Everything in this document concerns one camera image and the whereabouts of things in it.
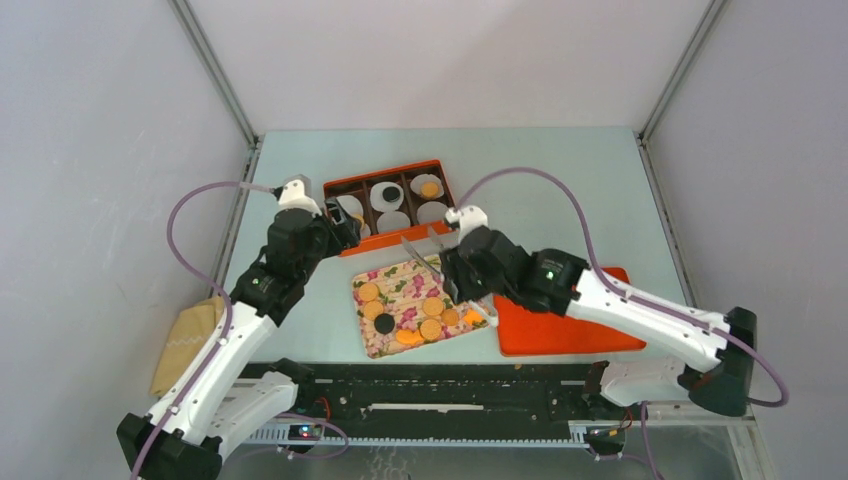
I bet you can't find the floral cookie tray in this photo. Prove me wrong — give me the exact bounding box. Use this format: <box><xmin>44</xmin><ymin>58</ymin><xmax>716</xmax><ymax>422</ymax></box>
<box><xmin>351</xmin><ymin>254</ymin><xmax>490</xmax><ymax>359</ymax></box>

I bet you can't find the orange pumpkin cookie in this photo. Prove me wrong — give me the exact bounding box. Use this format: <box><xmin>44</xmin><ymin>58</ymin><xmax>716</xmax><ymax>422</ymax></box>
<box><xmin>395</xmin><ymin>330</ymin><xmax>425</xmax><ymax>346</ymax></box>
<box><xmin>462</xmin><ymin>309</ymin><xmax>486</xmax><ymax>328</ymax></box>

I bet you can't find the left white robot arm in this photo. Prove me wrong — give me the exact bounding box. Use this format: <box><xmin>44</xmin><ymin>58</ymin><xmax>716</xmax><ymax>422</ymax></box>
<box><xmin>117</xmin><ymin>199</ymin><xmax>361</xmax><ymax>479</ymax></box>

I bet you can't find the orange tin lid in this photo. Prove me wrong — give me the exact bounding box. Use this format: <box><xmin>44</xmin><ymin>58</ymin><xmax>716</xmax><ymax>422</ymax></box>
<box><xmin>494</xmin><ymin>296</ymin><xmax>647</xmax><ymax>356</ymax></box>

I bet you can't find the small tan cookie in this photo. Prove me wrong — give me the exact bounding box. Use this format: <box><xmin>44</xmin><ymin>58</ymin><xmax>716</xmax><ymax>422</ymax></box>
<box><xmin>441</xmin><ymin>309</ymin><xmax>460</xmax><ymax>327</ymax></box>

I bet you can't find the yellow cloth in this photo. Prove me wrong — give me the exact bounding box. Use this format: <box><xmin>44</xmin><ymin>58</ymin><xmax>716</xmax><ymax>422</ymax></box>
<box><xmin>149</xmin><ymin>296</ymin><xmax>225</xmax><ymax>398</ymax></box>

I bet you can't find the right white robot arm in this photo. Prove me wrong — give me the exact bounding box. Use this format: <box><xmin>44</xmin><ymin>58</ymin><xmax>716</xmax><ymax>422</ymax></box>
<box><xmin>436</xmin><ymin>227</ymin><xmax>757</xmax><ymax>418</ymax></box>

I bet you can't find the orange cookie tin box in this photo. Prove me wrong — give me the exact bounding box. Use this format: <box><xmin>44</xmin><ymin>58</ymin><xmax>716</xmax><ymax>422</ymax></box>
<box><xmin>323</xmin><ymin>159</ymin><xmax>455</xmax><ymax>256</ymax></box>

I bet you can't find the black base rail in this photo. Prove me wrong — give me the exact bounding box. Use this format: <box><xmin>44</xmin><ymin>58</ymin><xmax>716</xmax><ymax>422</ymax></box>
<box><xmin>237</xmin><ymin>359</ymin><xmax>642</xmax><ymax>444</ymax></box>

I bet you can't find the black round cookie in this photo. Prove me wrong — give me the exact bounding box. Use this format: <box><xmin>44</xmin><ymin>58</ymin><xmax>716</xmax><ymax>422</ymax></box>
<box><xmin>373</xmin><ymin>313</ymin><xmax>396</xmax><ymax>335</ymax></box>
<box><xmin>382</xmin><ymin>184</ymin><xmax>402</xmax><ymax>203</ymax></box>

